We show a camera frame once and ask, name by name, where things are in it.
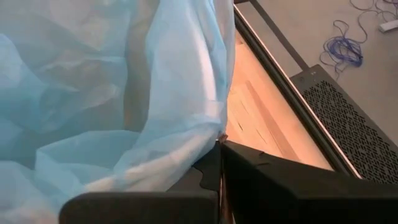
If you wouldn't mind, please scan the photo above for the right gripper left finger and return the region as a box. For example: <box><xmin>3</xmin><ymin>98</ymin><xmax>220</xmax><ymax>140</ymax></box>
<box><xmin>58</xmin><ymin>141</ymin><xmax>222</xmax><ymax>224</ymax></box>

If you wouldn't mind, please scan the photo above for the black perforated computer case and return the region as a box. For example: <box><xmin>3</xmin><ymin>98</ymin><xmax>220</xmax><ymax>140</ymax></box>
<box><xmin>290</xmin><ymin>64</ymin><xmax>398</xmax><ymax>185</ymax></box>

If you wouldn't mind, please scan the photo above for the black aluminium rail frame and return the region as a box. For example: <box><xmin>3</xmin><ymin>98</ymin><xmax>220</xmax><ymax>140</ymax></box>
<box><xmin>233</xmin><ymin>0</ymin><xmax>363</xmax><ymax>180</ymax></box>

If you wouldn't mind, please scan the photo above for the white rectangular floor object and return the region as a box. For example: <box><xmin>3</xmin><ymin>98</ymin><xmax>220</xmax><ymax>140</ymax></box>
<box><xmin>378</xmin><ymin>19</ymin><xmax>398</xmax><ymax>34</ymax></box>

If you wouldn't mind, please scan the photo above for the blue cable coil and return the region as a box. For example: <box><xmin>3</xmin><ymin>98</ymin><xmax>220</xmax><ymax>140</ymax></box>
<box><xmin>319</xmin><ymin>0</ymin><xmax>389</xmax><ymax>78</ymax></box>

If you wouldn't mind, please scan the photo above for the light blue trash bag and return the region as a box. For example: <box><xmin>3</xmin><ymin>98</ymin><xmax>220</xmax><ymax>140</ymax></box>
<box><xmin>0</xmin><ymin>0</ymin><xmax>236</xmax><ymax>224</ymax></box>

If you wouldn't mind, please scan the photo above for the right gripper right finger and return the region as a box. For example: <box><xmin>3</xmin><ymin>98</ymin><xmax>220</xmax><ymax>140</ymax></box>
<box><xmin>221</xmin><ymin>140</ymin><xmax>398</xmax><ymax>224</ymax></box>

